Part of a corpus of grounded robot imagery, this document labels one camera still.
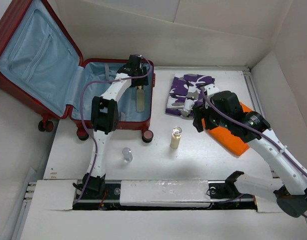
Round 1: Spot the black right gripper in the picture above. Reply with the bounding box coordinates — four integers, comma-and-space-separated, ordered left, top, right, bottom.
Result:
192, 101, 231, 132

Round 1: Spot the yellowish gold-cap bottle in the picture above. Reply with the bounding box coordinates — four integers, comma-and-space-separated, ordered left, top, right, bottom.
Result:
136, 86, 145, 113

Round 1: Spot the orange garment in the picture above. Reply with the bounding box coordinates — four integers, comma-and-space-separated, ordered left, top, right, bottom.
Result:
202, 101, 254, 158

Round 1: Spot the cream lotion bottle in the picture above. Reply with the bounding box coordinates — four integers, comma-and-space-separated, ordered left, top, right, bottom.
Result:
170, 126, 182, 149

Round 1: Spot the clear plastic bottle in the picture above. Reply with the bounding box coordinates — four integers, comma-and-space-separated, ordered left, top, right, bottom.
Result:
121, 147, 133, 163

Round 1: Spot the red hard-shell suitcase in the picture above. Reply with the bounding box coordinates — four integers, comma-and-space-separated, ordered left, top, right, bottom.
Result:
0, 0, 155, 143

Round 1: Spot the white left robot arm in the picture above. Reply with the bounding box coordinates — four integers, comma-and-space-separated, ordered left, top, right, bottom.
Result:
81, 55, 153, 199

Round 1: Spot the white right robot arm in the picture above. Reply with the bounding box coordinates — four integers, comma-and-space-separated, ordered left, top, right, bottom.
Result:
193, 90, 307, 218

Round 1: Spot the purple camouflage folded garment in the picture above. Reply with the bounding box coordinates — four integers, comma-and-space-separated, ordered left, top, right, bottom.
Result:
165, 73, 215, 119

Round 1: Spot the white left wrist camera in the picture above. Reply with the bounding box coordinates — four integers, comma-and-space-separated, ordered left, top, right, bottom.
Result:
141, 66, 147, 76

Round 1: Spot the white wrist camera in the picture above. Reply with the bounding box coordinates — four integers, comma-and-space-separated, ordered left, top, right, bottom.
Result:
203, 84, 220, 109
141, 66, 147, 76

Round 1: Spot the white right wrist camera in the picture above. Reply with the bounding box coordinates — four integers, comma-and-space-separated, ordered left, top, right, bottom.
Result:
203, 84, 220, 109

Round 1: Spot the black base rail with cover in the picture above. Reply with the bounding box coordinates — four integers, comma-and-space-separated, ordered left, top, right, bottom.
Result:
72, 180, 257, 211

